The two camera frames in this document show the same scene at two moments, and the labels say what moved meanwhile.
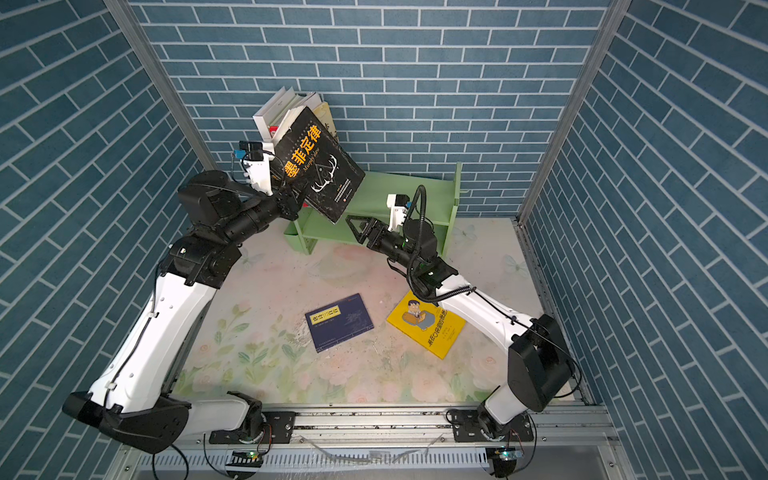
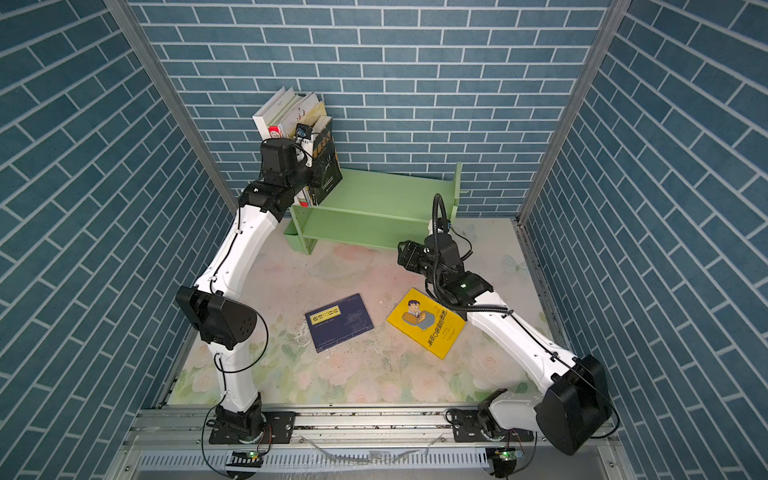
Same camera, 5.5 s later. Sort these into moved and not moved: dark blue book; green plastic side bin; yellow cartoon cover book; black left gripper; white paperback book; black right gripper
Moved: black right gripper; black left gripper
Not moved: yellow cartoon cover book; white paperback book; dark blue book; green plastic side bin
